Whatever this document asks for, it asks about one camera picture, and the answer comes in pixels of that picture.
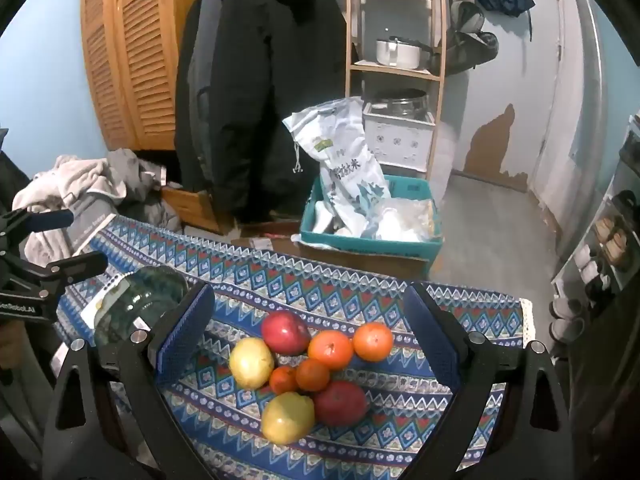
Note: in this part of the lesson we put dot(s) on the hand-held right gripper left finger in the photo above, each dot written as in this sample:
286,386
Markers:
187,327

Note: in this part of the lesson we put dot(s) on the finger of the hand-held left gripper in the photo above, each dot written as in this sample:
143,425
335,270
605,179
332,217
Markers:
75,266
50,220

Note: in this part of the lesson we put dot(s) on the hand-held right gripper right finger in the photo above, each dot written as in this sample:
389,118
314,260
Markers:
431,337

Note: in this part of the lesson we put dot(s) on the green glass bowl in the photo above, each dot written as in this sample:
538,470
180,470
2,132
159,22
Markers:
145,295

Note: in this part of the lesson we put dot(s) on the large orange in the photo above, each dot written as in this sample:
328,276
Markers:
330,350
372,342

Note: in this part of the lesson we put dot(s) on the red apple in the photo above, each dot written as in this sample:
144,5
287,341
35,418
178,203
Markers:
340,402
285,332

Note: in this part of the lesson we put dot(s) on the grey printed bag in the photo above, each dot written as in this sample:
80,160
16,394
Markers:
92,220

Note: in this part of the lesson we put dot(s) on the white garment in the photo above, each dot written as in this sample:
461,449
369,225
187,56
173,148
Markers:
65,180

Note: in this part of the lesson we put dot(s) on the cardboard box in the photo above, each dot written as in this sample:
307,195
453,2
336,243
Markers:
370,265

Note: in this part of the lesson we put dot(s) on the grey garment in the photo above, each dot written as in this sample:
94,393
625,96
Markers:
135,175

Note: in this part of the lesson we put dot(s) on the teal plastic bin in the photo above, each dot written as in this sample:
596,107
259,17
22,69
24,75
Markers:
370,247

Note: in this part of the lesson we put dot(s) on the small orange tomato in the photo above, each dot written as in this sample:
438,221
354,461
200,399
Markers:
283,381

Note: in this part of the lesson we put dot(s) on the blue patterned tablecloth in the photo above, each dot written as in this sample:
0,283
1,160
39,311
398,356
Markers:
325,290

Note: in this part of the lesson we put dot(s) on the wooden drawer box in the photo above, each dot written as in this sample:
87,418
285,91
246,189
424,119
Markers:
192,207

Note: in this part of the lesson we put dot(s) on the clear plastic bag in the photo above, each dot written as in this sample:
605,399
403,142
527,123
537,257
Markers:
405,217

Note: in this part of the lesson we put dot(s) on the small red tomato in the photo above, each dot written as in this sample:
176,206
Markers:
312,375

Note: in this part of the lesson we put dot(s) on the white shoe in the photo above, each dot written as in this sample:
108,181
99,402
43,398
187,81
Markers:
565,308
567,330

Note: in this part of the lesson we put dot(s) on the wooden louvered wardrobe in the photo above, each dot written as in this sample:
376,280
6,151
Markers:
135,60

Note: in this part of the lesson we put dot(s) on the white patterned storage box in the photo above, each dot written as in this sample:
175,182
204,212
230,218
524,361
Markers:
400,142

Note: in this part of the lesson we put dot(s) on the brown shoe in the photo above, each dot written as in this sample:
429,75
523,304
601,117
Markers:
607,229
617,249

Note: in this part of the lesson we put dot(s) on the white printed rice bag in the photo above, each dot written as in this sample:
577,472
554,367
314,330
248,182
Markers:
335,150

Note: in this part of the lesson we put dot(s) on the wooden shelf unit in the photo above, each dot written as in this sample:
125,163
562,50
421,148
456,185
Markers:
440,110

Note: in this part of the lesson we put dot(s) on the shoe rack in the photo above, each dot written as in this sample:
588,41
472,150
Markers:
620,200

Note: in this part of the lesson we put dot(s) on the dark glass pot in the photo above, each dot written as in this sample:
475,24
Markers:
397,102

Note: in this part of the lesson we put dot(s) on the black jacket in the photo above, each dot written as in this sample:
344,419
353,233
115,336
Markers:
250,85

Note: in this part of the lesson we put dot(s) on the metal pot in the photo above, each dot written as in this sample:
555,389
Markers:
400,52

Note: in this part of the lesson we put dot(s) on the white door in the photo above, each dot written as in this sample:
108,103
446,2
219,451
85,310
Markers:
570,85

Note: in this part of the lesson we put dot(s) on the grey green backpack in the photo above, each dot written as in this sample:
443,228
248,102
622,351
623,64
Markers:
467,35

